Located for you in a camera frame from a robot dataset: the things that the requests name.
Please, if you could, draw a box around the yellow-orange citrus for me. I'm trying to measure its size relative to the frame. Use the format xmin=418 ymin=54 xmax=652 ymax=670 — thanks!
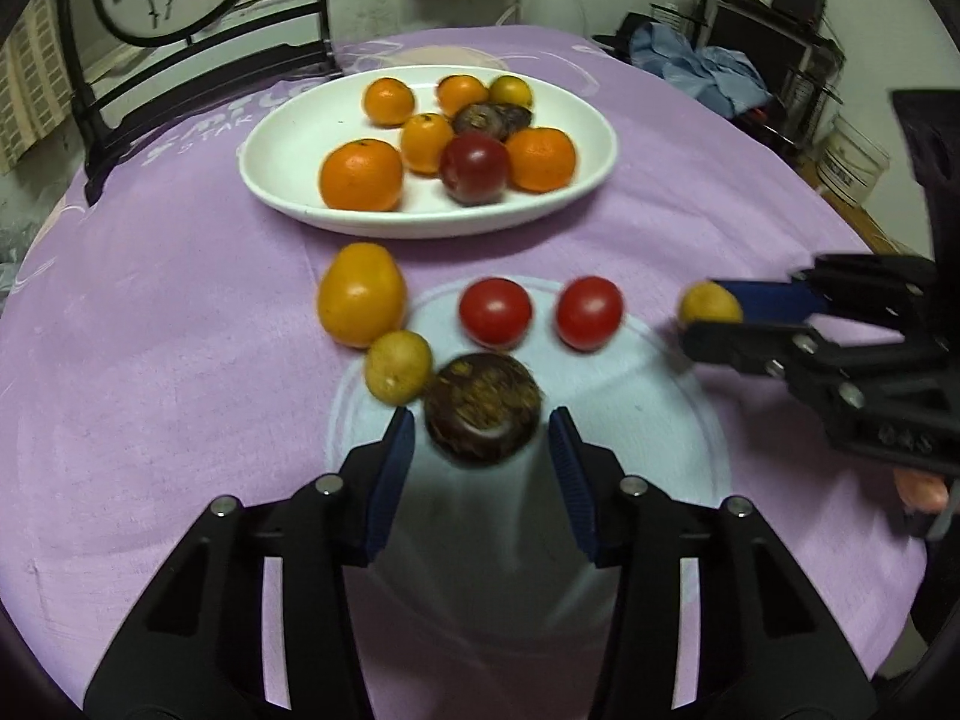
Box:
xmin=316 ymin=242 xmax=408 ymax=348

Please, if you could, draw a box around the white plastic bucket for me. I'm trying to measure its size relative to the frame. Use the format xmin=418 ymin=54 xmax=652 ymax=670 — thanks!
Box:
xmin=815 ymin=114 xmax=890 ymax=208

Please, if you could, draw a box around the black monitor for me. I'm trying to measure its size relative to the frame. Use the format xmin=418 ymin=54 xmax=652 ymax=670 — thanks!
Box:
xmin=700 ymin=0 xmax=845 ymax=158

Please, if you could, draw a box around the dark purple passion fruit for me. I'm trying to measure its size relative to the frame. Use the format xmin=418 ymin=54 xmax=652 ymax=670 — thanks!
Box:
xmin=424 ymin=352 xmax=544 ymax=466

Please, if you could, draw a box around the black framed painted table screen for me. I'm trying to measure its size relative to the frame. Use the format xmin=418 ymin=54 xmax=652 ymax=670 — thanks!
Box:
xmin=56 ymin=0 xmax=335 ymax=207

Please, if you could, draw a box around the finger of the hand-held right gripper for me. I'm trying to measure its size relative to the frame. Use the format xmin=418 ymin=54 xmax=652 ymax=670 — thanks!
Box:
xmin=681 ymin=321 xmax=871 ymax=421
xmin=712 ymin=255 xmax=938 ymax=322

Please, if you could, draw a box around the white cable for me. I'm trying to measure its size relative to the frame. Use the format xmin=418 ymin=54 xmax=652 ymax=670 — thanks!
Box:
xmin=501 ymin=0 xmax=587 ymax=32

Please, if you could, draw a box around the person's right hand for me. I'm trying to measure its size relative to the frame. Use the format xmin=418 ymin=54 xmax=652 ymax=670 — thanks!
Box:
xmin=896 ymin=469 xmax=950 ymax=512

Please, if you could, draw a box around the white oval plate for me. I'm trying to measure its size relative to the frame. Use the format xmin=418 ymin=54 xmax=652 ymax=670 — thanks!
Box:
xmin=238 ymin=64 xmax=620 ymax=239

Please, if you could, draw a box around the purple tablecloth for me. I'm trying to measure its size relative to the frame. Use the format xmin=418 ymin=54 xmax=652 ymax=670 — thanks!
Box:
xmin=0 ymin=24 xmax=938 ymax=713

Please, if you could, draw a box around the black hat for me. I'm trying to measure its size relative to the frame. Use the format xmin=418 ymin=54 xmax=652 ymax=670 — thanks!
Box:
xmin=592 ymin=13 xmax=662 ymax=77

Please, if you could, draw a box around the black speaker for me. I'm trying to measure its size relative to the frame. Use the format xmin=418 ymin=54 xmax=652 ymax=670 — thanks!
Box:
xmin=772 ymin=0 xmax=827 ymax=32

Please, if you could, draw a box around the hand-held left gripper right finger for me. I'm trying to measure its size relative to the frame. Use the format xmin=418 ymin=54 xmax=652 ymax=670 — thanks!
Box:
xmin=547 ymin=405 xmax=878 ymax=720

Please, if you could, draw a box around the red tomato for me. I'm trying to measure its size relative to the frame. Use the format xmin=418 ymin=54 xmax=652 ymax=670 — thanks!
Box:
xmin=556 ymin=276 xmax=625 ymax=350
xmin=459 ymin=277 xmax=534 ymax=348

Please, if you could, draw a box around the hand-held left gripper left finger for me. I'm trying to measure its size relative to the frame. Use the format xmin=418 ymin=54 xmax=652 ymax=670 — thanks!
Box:
xmin=82 ymin=405 xmax=417 ymax=720

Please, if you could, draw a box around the checked beige curtain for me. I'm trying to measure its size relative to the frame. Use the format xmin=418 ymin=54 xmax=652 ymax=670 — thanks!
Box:
xmin=0 ymin=0 xmax=83 ymax=175

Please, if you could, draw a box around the small yellow plum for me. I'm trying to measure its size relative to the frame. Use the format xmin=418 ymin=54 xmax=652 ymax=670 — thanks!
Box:
xmin=679 ymin=282 xmax=743 ymax=331
xmin=364 ymin=330 xmax=434 ymax=404

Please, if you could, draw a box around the cardboard box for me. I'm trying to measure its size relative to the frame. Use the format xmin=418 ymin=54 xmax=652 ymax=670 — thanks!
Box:
xmin=846 ymin=202 xmax=917 ymax=256

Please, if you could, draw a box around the blue cloth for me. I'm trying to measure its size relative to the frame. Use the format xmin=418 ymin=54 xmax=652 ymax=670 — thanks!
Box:
xmin=630 ymin=21 xmax=773 ymax=119

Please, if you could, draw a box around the large orange mandarin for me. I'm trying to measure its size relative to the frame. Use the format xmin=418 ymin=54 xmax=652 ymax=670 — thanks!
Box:
xmin=319 ymin=138 xmax=406 ymax=212

